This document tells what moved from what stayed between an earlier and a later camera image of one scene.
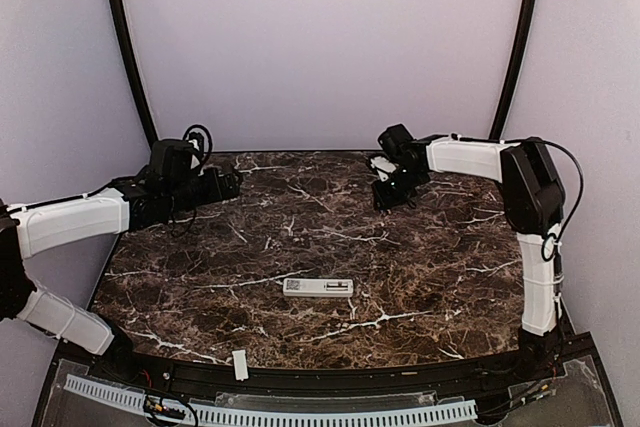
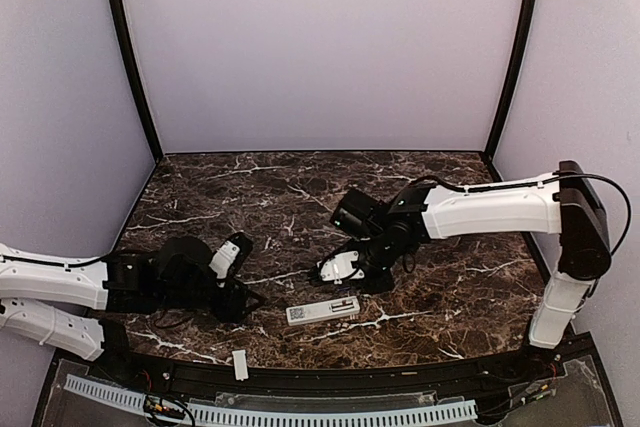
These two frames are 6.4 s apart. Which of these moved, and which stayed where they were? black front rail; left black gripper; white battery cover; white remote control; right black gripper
Moved: white remote control; right black gripper; left black gripper
Stayed: black front rail; white battery cover
